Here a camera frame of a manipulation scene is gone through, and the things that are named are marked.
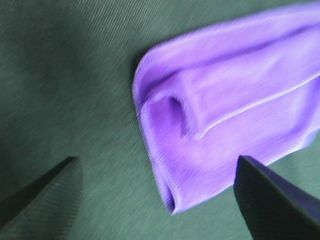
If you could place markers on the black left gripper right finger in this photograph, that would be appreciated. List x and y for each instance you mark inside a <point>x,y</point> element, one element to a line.
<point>272,207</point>

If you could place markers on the purple microfiber towel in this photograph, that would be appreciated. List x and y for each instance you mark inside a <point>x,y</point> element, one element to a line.
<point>249,86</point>

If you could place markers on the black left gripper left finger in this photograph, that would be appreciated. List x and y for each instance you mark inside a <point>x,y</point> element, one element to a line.
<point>45,209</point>

